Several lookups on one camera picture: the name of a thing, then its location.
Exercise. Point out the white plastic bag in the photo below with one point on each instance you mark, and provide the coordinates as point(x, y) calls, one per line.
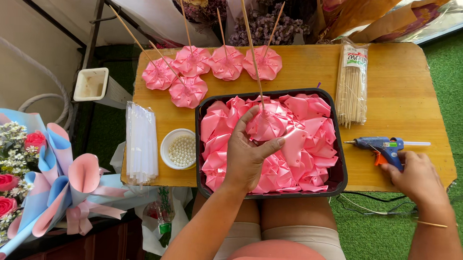
point(178, 228)

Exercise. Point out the person's beige shorts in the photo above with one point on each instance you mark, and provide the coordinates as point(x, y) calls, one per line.
point(304, 240)

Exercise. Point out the blue hot glue gun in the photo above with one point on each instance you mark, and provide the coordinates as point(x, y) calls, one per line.
point(377, 144)

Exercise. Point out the dark wooden cabinet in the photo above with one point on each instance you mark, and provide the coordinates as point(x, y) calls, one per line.
point(93, 244)

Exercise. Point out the white round bowl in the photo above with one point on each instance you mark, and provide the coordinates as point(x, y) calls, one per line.
point(166, 147)

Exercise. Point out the pink ribbon flower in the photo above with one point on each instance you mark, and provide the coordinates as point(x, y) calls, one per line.
point(188, 94)
point(192, 62)
point(272, 125)
point(262, 64)
point(226, 64)
point(158, 75)

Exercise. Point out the heap of pearl beads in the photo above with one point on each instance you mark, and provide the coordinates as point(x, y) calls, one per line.
point(182, 151)

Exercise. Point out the person's pink shirt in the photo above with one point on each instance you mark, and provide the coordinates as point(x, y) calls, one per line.
point(284, 258)

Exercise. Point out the dried purple flower bunch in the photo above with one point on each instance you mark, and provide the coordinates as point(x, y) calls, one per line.
point(266, 27)

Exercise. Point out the black metal stand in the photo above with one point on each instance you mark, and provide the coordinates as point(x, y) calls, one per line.
point(90, 44)

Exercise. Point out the person's legs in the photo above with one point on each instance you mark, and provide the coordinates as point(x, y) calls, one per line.
point(294, 213)

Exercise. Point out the person's left hand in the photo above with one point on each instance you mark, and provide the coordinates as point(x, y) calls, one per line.
point(242, 161)

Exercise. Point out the bag of clear glue sticks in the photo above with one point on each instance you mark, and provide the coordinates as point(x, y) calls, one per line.
point(140, 142)

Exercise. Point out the packet of wooden skewers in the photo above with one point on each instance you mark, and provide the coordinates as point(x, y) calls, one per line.
point(351, 88)

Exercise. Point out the white glue stick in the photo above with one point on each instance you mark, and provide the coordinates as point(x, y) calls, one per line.
point(417, 144)

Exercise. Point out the black plastic tray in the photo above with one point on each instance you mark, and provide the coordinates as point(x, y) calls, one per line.
point(339, 176)

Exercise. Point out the pile of pink ribbon petals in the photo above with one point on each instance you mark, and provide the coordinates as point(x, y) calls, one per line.
point(311, 148)

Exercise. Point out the yellow rose bouquet white wrap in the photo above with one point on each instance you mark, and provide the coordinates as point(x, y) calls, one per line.
point(158, 8)

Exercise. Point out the person's right hand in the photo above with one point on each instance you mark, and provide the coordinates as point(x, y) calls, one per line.
point(418, 178)

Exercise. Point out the rose bouquet in blue pink wrap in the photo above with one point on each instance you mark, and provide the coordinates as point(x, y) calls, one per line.
point(52, 185)

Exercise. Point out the bouquet in brown paper wrap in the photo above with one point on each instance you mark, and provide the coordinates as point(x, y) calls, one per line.
point(358, 15)

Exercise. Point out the white rectangular plastic bin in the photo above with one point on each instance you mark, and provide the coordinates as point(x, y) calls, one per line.
point(92, 84)

